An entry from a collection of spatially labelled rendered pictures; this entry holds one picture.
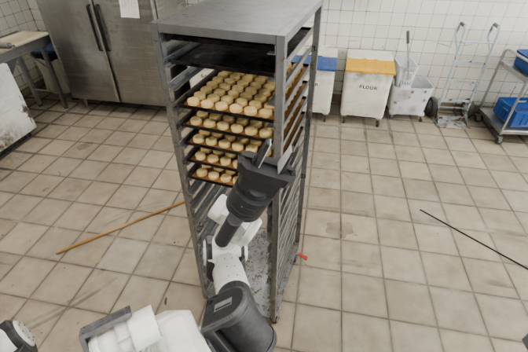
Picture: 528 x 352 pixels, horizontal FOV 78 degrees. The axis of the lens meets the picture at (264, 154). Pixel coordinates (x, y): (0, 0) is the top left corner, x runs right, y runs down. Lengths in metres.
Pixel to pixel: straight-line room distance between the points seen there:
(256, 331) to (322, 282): 1.76
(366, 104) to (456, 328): 2.49
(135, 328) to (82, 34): 4.05
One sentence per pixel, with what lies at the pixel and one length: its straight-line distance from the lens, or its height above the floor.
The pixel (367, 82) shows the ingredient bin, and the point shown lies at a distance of 4.01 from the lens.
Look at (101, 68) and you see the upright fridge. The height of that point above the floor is 0.62.
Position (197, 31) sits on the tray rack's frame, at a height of 1.80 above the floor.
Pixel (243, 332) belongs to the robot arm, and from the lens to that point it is 0.80.
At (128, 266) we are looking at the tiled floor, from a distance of 2.77.
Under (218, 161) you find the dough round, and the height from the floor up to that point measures 1.22.
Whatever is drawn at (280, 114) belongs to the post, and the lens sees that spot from 1.16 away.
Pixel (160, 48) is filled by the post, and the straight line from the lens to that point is 1.27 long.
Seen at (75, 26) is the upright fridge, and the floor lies 1.11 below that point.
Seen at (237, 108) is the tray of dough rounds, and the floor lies 1.51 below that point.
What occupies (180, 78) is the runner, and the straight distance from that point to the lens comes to 1.38.
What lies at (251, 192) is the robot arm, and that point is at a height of 1.65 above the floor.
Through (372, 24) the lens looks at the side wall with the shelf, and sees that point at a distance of 4.48.
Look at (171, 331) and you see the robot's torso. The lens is 0.80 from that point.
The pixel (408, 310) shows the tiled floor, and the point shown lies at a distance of 2.59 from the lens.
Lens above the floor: 2.11
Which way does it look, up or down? 36 degrees down
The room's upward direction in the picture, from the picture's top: straight up
